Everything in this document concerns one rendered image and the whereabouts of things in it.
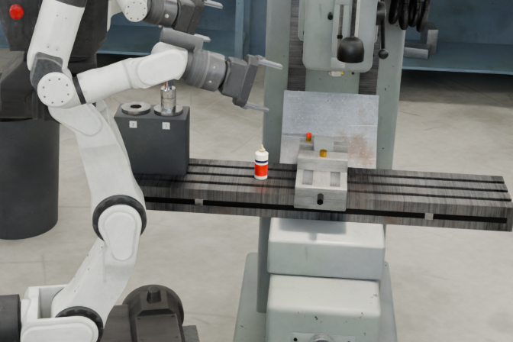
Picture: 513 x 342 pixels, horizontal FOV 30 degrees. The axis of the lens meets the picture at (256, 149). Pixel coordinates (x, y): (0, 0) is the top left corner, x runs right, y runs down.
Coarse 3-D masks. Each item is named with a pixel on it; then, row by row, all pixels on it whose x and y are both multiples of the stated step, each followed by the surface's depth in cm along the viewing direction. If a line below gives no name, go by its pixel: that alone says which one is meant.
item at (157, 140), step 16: (128, 112) 288; (144, 112) 288; (160, 112) 287; (176, 112) 288; (128, 128) 288; (144, 128) 287; (160, 128) 287; (176, 128) 287; (128, 144) 290; (144, 144) 289; (160, 144) 289; (176, 144) 289; (144, 160) 292; (160, 160) 291; (176, 160) 291
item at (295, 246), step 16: (272, 224) 283; (288, 224) 283; (304, 224) 283; (320, 224) 283; (336, 224) 284; (352, 224) 284; (368, 224) 284; (272, 240) 275; (288, 240) 274; (304, 240) 274; (320, 240) 274; (336, 240) 274; (352, 240) 275; (368, 240) 275; (384, 240) 276; (272, 256) 276; (288, 256) 276; (304, 256) 276; (320, 256) 275; (336, 256) 275; (352, 256) 275; (368, 256) 274; (384, 256) 275; (272, 272) 279; (288, 272) 278; (304, 272) 278; (320, 272) 277; (336, 272) 277; (352, 272) 277; (368, 272) 276
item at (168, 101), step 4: (160, 92) 288; (160, 96) 289; (164, 96) 287; (168, 96) 287; (172, 96) 287; (160, 100) 289; (164, 100) 288; (168, 100) 287; (172, 100) 288; (160, 104) 290; (164, 104) 288; (168, 104) 288; (172, 104) 288; (164, 108) 289; (168, 108) 289; (172, 108) 289
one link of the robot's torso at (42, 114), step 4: (40, 100) 232; (40, 104) 232; (44, 104) 233; (40, 108) 233; (44, 108) 233; (40, 112) 234; (44, 112) 233; (48, 112) 234; (40, 116) 235; (44, 116) 234; (48, 116) 234; (44, 120) 236; (48, 120) 236; (52, 120) 236
